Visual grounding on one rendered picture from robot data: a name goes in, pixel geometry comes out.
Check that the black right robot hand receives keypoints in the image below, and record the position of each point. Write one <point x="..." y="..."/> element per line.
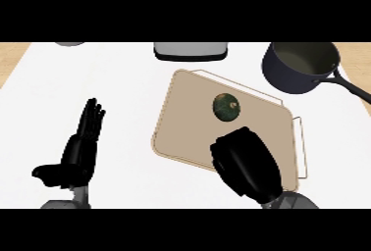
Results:
<point x="248" y="163"/>

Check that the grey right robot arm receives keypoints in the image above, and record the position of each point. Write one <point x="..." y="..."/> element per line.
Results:
<point x="290" y="201"/>

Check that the grey and black appliance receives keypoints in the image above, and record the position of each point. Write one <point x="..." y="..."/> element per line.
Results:
<point x="191" y="51"/>

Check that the grey round object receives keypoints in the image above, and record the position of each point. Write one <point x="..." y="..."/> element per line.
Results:
<point x="69" y="43"/>

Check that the dark green squash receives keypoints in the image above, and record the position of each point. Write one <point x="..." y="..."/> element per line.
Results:
<point x="226" y="107"/>

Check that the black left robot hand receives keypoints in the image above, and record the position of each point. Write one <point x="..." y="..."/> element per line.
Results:
<point x="80" y="153"/>

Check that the dark blue pot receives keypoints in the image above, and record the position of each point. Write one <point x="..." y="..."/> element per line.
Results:
<point x="301" y="67"/>

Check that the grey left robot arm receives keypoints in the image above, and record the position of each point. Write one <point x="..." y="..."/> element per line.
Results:
<point x="69" y="199"/>

